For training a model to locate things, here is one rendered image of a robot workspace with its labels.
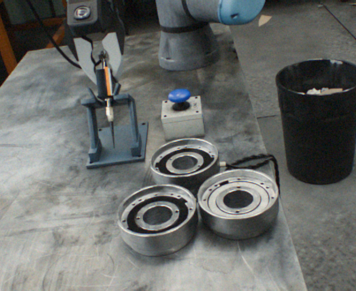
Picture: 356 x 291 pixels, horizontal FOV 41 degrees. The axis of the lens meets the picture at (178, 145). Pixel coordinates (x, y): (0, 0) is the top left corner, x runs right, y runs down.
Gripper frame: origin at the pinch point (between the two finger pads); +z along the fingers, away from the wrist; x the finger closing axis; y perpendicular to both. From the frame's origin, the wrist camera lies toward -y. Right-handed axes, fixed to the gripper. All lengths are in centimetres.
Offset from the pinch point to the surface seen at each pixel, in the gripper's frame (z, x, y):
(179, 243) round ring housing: 10.4, -10.8, -31.3
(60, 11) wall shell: 78, 111, 380
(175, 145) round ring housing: 8.8, -10.6, -10.5
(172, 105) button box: 7.2, -10.4, 0.8
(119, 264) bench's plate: 12.1, -2.9, -32.0
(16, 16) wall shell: 71, 146, 359
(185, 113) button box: 7.6, -12.6, -2.3
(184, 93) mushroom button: 4.7, -13.0, -0.5
